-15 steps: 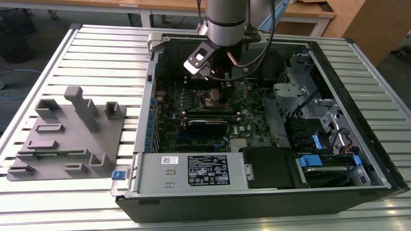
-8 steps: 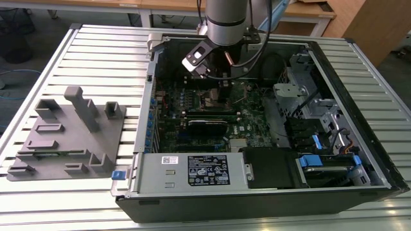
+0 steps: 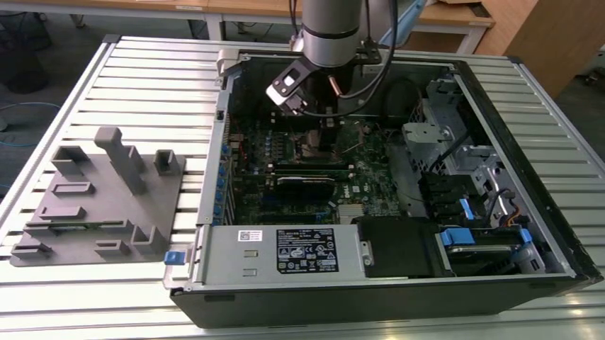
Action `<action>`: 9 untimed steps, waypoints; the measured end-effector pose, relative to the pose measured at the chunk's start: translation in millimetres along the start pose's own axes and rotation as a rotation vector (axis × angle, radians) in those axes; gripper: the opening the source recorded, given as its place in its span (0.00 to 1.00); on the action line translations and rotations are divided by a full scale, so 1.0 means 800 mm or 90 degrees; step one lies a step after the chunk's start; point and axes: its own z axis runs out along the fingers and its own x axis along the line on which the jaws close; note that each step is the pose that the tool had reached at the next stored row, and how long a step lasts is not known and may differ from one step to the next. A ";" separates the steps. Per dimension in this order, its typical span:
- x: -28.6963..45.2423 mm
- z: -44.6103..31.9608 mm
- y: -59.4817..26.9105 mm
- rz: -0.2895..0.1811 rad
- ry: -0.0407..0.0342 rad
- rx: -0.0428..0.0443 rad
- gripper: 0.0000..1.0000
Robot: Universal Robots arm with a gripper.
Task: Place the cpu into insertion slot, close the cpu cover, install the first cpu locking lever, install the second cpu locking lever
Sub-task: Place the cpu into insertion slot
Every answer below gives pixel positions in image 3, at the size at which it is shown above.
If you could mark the silver metal drive bracket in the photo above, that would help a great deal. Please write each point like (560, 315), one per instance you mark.
(425, 136)

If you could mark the silver hard disk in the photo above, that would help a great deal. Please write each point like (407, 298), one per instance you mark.
(480, 250)

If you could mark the silver finned heat sink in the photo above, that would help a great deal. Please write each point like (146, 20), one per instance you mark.
(352, 209)

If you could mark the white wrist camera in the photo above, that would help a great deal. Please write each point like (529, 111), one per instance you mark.
(289, 88)

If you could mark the black and grey PC case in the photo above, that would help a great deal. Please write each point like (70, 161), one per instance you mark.
(379, 304)

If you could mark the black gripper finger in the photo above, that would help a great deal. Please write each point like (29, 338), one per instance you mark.
(330, 138)

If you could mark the blue case release latch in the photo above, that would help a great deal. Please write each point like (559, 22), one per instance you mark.
(174, 258)

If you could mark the green RAM stick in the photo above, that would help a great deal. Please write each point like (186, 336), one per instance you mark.
(81, 226)

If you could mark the black office chair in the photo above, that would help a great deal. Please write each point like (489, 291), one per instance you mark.
(23, 53)

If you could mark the green motherboard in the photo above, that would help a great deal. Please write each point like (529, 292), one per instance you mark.
(373, 177)

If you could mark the wooden cabinet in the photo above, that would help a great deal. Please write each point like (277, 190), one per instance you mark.
(544, 35)

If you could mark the metal CPU socket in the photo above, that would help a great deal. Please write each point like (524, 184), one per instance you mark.
(297, 148)

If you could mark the black plastic connector block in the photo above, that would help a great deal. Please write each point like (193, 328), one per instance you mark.
(447, 193)

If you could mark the grey plastic parts rack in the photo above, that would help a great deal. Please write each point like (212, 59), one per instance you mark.
(118, 212)

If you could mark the silver square CPU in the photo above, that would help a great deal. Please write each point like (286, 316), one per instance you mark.
(313, 141)

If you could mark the blue plastic tab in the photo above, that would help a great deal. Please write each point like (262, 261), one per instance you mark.
(524, 236)
(465, 208)

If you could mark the silver power supply unit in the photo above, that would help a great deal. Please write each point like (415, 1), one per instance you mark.
(228, 255)

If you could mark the black graphics card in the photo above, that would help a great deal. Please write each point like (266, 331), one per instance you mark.
(305, 187)

